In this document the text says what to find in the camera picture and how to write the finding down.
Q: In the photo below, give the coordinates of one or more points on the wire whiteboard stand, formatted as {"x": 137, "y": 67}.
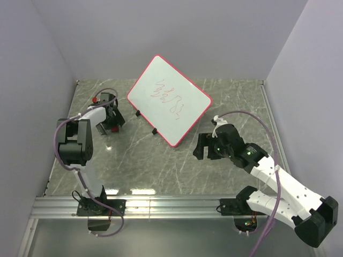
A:
{"x": 155, "y": 131}

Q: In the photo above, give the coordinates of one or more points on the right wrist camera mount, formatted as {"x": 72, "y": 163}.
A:
{"x": 218, "y": 122}

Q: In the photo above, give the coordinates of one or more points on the side aluminium rail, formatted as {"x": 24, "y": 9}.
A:
{"x": 274, "y": 127}

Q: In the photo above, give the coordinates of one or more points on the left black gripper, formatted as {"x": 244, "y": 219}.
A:
{"x": 118, "y": 120}

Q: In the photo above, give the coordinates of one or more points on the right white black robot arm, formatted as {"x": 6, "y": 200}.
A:
{"x": 310, "y": 215}

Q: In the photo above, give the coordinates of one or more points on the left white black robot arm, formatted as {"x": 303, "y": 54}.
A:
{"x": 73, "y": 146}

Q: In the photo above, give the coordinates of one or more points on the aluminium mounting rail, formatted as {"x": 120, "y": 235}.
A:
{"x": 136, "y": 206}

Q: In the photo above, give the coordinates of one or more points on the pink framed whiteboard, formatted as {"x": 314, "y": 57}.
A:
{"x": 169, "y": 101}

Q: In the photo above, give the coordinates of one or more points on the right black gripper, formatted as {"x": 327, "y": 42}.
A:
{"x": 206, "y": 139}

